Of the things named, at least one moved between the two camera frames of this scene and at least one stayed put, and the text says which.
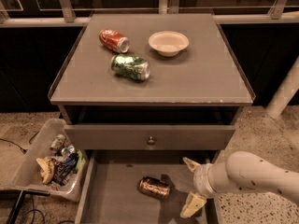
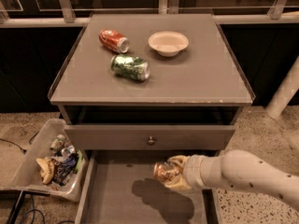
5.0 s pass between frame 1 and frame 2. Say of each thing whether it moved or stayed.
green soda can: stayed
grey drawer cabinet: stayed
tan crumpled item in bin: stayed
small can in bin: stayed
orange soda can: moved
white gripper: moved
